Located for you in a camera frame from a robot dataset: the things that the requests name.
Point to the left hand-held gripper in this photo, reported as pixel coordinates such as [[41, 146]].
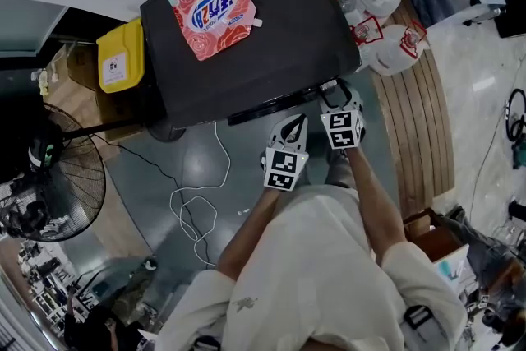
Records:
[[283, 168]]

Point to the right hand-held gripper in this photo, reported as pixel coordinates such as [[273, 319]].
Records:
[[343, 129]]

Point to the black washing machine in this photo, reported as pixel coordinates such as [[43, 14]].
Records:
[[279, 53]]

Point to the person's left forearm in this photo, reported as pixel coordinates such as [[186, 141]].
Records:
[[246, 238]]

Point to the person's right forearm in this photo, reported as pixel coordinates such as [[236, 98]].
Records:
[[378, 209]]

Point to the person's grey trousers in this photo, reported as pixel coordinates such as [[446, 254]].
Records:
[[339, 172]]

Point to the wooden slatted platform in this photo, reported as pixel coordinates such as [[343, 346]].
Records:
[[415, 127]]

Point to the small white scrap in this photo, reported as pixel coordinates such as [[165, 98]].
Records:
[[243, 212]]

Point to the person's white shirt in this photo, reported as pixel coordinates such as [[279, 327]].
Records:
[[312, 279]]

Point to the pink detergent pouch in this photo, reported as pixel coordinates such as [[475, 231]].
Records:
[[213, 12]]

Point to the brown wooden chair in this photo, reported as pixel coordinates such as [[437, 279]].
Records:
[[439, 242]]

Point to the green power tool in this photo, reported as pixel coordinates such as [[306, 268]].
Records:
[[520, 152]]

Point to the yellow lidded black bin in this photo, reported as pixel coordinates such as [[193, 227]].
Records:
[[121, 53]]

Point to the black cabinet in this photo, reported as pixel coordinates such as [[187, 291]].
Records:
[[513, 16]]

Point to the white box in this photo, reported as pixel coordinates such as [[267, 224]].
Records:
[[452, 271]]

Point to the black standing fan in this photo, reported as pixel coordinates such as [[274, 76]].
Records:
[[82, 197]]

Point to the stacked flat cardboard boxes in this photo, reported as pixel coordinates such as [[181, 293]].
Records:
[[82, 66]]

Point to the white crumpled rag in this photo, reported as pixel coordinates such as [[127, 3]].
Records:
[[42, 82]]

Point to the teal glass partition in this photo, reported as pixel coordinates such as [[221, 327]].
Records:
[[24, 26]]

